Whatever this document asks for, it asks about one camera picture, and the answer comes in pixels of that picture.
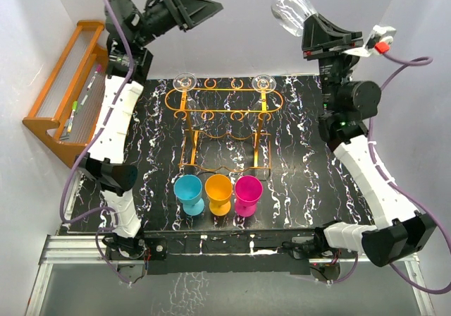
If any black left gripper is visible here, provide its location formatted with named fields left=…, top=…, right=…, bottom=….
left=135, top=0, right=222, bottom=48

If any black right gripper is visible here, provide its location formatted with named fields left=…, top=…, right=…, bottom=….
left=302, top=11, right=364, bottom=111

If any clear wine glass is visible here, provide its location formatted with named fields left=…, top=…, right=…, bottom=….
left=252, top=74, right=276, bottom=104
left=271, top=0, right=318, bottom=37
left=173, top=73, right=197, bottom=97

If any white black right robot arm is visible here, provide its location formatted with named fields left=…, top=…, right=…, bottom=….
left=302, top=13, right=436, bottom=267

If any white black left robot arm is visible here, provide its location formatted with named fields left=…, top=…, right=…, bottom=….
left=76, top=0, right=223, bottom=259

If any orange wooden shelf rack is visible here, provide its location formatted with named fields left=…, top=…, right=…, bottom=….
left=23, top=20, right=107, bottom=168

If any purple capped marker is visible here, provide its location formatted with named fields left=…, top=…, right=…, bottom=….
left=87, top=64, right=102, bottom=92

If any green capped marker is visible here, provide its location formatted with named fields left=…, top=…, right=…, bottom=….
left=67, top=100, right=78, bottom=133

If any pink plastic goblet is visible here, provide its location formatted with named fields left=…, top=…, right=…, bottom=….
left=235, top=176, right=264, bottom=217

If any blue plastic goblet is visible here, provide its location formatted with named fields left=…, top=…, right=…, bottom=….
left=174, top=175, right=205, bottom=216

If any orange plastic goblet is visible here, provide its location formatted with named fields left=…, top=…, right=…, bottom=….
left=205, top=174, right=233, bottom=217

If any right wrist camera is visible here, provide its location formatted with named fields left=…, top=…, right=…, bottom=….
left=345, top=25, right=397, bottom=57

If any gold wire glass rack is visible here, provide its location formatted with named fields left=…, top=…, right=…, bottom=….
left=164, top=78, right=284, bottom=174

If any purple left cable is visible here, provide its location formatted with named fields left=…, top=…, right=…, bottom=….
left=59, top=0, right=142, bottom=287

